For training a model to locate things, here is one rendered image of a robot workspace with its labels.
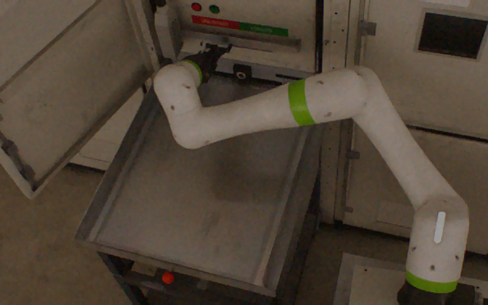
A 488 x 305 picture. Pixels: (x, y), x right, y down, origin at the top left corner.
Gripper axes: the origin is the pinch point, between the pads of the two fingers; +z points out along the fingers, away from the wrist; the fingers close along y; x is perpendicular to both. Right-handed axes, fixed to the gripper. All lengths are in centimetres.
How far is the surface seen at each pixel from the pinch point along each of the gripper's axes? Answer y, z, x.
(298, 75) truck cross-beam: 7.0, 11.0, 24.3
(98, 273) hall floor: 113, 11, -55
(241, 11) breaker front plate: -13.7, 0.4, 6.6
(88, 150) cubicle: 70, 42, -76
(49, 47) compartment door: -5, -34, -38
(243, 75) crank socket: 9.6, 9.3, 6.0
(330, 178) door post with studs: 55, 35, 37
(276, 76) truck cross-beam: 8.9, 12.2, 16.7
